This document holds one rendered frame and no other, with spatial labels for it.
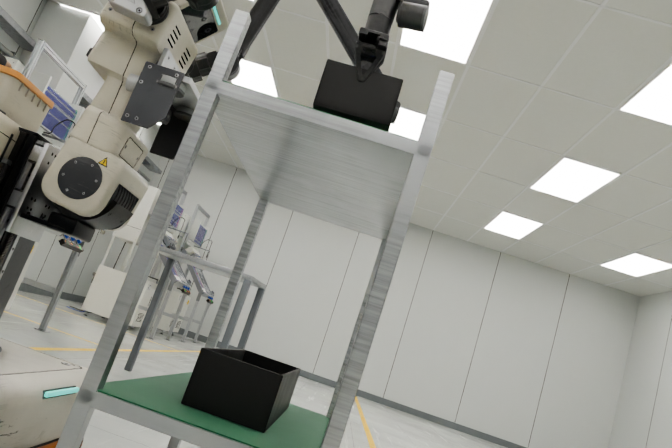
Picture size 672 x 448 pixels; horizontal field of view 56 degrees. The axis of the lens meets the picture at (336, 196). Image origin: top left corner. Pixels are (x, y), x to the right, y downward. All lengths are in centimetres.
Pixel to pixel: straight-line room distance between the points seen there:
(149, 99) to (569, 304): 1020
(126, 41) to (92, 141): 28
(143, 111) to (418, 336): 943
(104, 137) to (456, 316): 957
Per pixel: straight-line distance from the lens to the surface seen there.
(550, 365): 1120
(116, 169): 158
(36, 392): 156
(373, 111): 136
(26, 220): 172
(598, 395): 1147
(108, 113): 168
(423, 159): 118
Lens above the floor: 54
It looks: 13 degrees up
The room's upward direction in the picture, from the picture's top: 19 degrees clockwise
